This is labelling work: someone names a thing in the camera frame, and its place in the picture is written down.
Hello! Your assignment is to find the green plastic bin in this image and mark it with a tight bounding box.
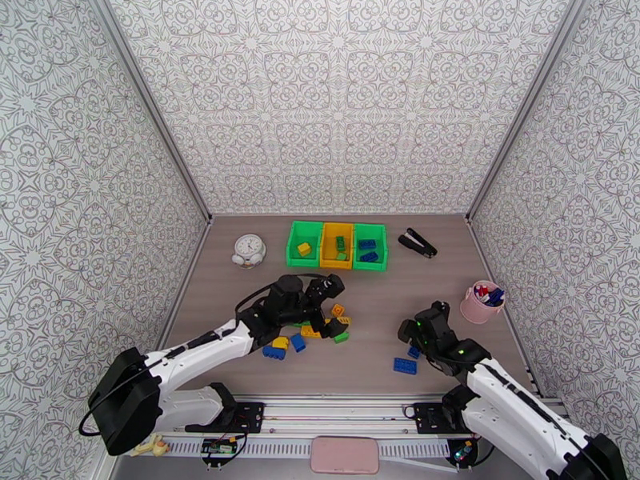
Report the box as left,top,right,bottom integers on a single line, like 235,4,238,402
351,223,389,273
286,221,323,269

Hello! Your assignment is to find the yellow plastic bin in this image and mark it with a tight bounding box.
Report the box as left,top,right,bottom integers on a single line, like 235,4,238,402
318,222,356,270

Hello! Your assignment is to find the pink cup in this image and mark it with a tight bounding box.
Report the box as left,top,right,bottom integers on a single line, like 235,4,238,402
459,279,506,326

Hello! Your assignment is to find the white alarm clock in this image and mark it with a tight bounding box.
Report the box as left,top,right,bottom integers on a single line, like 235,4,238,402
231,234,267,270

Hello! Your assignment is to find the black stapler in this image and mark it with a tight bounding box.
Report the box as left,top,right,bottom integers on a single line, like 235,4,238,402
398,227,438,260

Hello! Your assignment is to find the circuit board with green light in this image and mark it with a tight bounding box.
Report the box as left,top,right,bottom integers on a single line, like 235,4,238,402
446,438,479,468

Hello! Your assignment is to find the pink rectangular pad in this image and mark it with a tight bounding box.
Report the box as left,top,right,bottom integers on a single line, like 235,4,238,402
310,435,381,476

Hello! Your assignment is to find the yellow rubber toy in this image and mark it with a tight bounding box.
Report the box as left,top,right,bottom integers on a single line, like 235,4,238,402
130,435,171,458

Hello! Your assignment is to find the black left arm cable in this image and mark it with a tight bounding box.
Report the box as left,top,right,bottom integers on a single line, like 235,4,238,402
234,273,323,322

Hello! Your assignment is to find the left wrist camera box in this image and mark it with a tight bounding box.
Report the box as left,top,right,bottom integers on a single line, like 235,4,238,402
306,273,346,301

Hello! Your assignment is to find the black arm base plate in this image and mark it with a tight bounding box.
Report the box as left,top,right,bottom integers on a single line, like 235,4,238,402
412,401,494,436
185,401,266,434

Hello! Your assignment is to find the aluminium table side rail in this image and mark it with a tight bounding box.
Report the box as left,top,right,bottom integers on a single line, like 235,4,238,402
159,215,214,345
465,215,545,398

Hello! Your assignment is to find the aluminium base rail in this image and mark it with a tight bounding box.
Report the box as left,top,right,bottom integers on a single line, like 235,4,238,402
107,393,576,437

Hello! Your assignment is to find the white slotted cable duct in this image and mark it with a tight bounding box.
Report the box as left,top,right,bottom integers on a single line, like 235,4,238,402
165,438,451,461

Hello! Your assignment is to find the aluminium frame post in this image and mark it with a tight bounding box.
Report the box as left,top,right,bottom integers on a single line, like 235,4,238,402
85,0,214,225
465,0,591,225

